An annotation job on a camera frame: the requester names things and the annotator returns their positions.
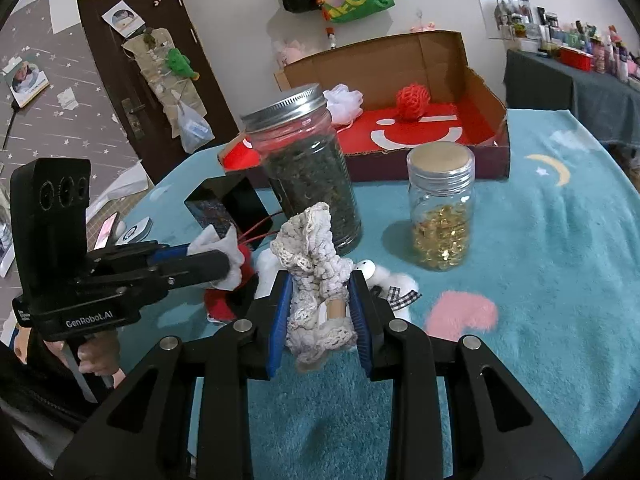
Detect red fuzzy plush toy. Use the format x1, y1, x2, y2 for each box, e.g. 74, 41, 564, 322
202, 242, 260, 325

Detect small glass jar gold contents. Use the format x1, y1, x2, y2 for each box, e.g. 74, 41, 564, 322
407, 141, 475, 271

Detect white wireless charger pad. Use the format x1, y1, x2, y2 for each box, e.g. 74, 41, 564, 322
116, 217, 153, 246

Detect white plush bunny checkered bow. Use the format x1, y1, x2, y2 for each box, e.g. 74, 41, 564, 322
255, 248, 421, 323

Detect plastic bag on door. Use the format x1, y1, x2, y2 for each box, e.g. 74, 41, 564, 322
178, 101, 215, 155

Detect white tissue cloth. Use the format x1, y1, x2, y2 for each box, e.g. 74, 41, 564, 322
186, 224, 245, 292

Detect dark grey clothed side table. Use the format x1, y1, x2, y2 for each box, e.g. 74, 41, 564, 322
503, 50, 639, 148

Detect large glass jar dark contents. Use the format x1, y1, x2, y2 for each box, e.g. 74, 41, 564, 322
241, 84, 362, 255

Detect cardboard box red lining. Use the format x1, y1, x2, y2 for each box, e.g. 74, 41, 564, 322
218, 30, 511, 186

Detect green plush on door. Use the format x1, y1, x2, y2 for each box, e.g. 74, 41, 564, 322
165, 48, 200, 80

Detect red mesh bath pouf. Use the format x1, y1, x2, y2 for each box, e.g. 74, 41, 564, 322
396, 84, 431, 122

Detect white mesh bath pouf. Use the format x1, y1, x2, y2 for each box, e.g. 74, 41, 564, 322
323, 84, 363, 126

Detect pink plush bunny toy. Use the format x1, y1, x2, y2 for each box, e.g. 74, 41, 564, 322
273, 40, 308, 68

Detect person left hand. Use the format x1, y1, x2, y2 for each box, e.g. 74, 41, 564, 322
12, 327, 126, 386

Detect dark brown door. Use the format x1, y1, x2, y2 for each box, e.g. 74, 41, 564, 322
78, 0, 238, 183

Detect cream crochet scrunchie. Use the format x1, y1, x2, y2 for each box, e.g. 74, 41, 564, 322
270, 202, 357, 373

